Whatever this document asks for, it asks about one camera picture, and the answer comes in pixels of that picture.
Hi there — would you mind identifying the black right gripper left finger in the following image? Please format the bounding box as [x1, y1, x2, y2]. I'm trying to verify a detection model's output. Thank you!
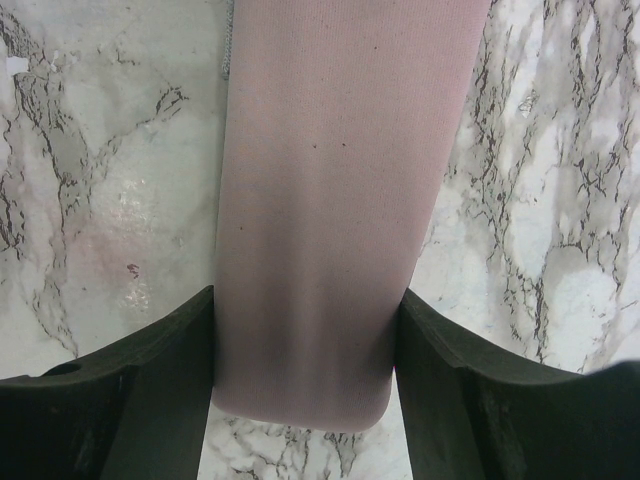
[1, 286, 214, 479]

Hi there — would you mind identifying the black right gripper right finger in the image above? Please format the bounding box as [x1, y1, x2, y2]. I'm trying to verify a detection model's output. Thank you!
[396, 291, 639, 479]

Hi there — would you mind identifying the pink umbrella case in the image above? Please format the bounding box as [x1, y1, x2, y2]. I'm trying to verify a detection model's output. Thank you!
[212, 0, 490, 433]

